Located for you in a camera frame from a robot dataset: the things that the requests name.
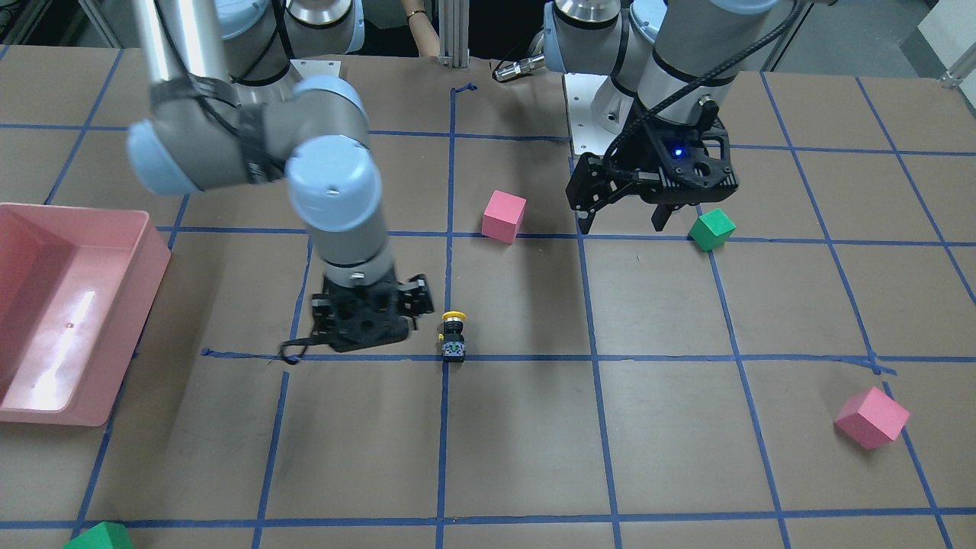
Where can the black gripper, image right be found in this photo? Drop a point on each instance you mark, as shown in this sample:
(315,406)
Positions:
(639,155)

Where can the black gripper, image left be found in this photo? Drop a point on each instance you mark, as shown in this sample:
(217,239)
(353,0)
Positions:
(418,294)

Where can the yellow push button switch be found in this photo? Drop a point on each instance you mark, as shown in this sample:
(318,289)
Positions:
(452,344)

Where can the green cube, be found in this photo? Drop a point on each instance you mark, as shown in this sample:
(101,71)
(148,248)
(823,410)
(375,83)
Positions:
(711,230)
(104,535)

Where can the pink cube, centre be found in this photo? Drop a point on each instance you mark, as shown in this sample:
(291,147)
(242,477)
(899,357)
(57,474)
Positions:
(503,216)

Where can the pink cube, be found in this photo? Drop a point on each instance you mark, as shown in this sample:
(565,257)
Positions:
(503,216)
(872,418)

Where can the pink plastic bin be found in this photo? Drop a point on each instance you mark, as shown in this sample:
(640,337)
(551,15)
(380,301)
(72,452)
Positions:
(77,285)

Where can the green cube, bottom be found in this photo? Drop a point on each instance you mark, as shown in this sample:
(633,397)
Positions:
(104,535)

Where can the metal base plate, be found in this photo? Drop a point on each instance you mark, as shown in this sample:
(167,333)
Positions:
(306,68)
(597,107)

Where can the silver cable connector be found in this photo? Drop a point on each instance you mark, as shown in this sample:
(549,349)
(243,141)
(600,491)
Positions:
(506,72)

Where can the aluminium profile post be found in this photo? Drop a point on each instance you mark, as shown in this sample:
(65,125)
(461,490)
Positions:
(453,17)

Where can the person forearm with bracelet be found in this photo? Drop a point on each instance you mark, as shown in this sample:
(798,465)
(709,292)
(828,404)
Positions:
(424,35)

